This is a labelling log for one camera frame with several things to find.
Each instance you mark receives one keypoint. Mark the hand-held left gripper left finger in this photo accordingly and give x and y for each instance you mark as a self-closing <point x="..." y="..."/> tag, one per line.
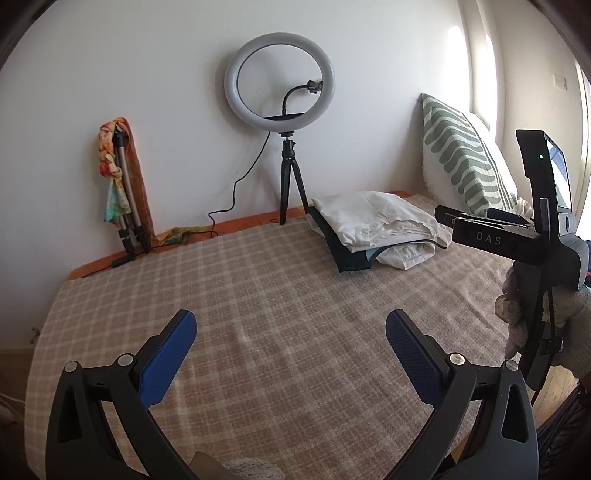
<point x="184" y="332"/>

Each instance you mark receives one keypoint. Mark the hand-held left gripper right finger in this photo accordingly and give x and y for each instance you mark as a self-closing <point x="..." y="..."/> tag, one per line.
<point x="411" y="355"/>

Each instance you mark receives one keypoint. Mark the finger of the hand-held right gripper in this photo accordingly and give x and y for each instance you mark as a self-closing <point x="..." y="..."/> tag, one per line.
<point x="508" y="216"/>

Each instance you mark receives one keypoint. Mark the white shirt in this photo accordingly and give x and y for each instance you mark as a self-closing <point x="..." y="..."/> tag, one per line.
<point x="369" y="214"/>

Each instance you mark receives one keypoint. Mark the person's right hand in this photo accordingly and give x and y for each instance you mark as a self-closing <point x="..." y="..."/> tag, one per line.
<point x="510" y="304"/>

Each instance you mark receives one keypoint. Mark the person's left hand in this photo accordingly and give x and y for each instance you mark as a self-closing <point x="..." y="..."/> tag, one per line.
<point x="254" y="470"/>

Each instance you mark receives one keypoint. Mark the green patterned white pillow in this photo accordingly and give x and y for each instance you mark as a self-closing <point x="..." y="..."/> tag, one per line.
<point x="461" y="157"/>

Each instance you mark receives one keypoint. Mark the beige checked blanket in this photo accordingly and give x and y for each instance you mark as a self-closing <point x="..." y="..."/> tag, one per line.
<point x="277" y="323"/>

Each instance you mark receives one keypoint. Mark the white folded garment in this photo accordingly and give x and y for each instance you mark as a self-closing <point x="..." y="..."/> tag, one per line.
<point x="406" y="256"/>

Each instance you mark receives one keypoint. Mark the floral yellow cloth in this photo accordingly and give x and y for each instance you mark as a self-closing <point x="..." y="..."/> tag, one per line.
<point x="178" y="235"/>

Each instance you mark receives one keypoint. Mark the dark green folded garment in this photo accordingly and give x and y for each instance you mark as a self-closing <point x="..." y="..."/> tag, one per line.
<point x="351" y="261"/>

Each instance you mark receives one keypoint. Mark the colourful tie-dye scarf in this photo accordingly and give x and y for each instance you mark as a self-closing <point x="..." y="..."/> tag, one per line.
<point x="113" y="203"/>

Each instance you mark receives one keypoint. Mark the orange woven cloth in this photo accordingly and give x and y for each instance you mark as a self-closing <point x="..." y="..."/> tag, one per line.
<point x="138" y="184"/>

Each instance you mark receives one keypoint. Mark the folded silver tripod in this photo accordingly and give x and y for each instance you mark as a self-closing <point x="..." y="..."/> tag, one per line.
<point x="129" y="184"/>

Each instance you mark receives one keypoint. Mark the person's striped dark pants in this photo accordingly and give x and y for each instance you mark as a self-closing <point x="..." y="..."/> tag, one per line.
<point x="563" y="424"/>

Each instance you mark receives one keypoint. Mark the white wall switch plate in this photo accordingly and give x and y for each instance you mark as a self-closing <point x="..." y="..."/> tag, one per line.
<point x="560" y="81"/>

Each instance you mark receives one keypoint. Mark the small metal wall fitting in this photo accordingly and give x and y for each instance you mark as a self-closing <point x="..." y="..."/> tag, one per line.
<point x="34" y="334"/>

